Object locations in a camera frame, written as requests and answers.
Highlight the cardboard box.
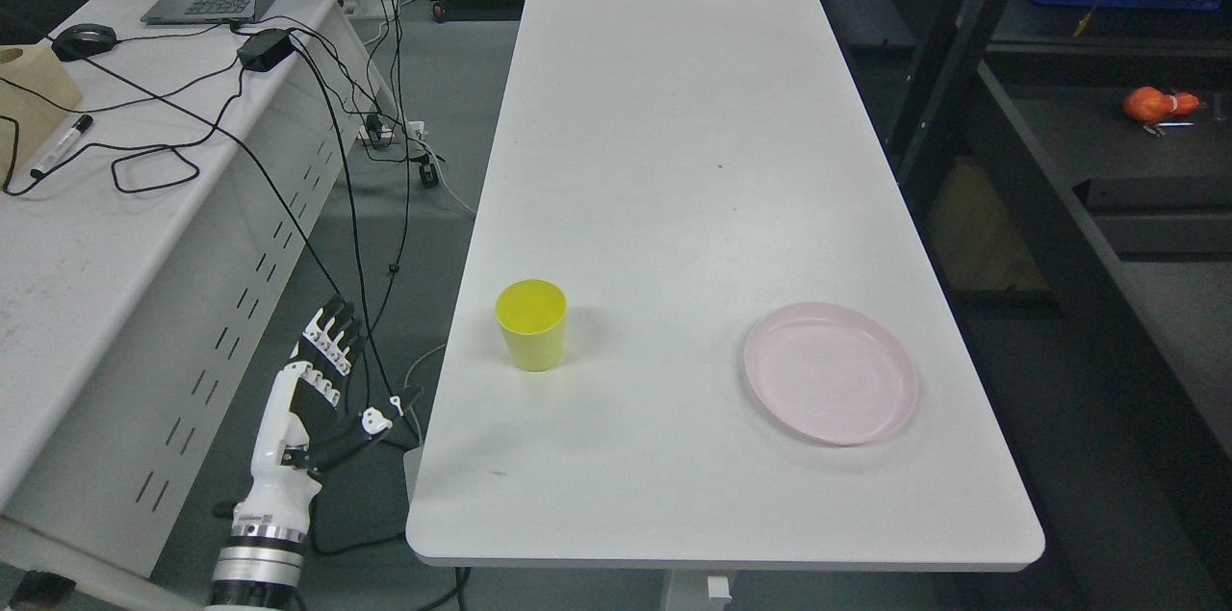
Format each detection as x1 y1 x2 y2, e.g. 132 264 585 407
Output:
1 42 83 171

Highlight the white side desk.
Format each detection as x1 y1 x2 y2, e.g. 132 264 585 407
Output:
0 0 405 611

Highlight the black computer mouse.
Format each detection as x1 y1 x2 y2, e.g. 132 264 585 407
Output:
51 23 120 62

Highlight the white power strip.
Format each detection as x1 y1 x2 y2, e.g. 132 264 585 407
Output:
357 113 444 188

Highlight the white work table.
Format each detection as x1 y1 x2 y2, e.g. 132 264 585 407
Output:
407 0 1044 610

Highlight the black cable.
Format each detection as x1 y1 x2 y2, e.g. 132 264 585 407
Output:
0 10 424 420

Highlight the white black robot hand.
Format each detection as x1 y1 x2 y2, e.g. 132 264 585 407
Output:
230 294 416 542

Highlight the yellow plastic cup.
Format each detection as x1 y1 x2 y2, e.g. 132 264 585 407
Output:
496 278 568 371

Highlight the black power adapter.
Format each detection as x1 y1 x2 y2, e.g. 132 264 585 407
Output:
237 28 294 71

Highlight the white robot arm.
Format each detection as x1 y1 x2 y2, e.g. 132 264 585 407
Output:
206 516 306 610

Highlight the pink plastic plate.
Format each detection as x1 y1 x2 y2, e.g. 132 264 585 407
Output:
743 301 919 447

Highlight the black white marker pen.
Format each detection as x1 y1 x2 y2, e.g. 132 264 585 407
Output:
28 115 94 181

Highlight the black metal shelf rack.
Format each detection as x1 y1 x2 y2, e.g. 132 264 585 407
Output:
818 0 1232 583

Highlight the orange toy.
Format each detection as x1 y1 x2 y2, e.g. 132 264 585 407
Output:
1121 87 1201 124

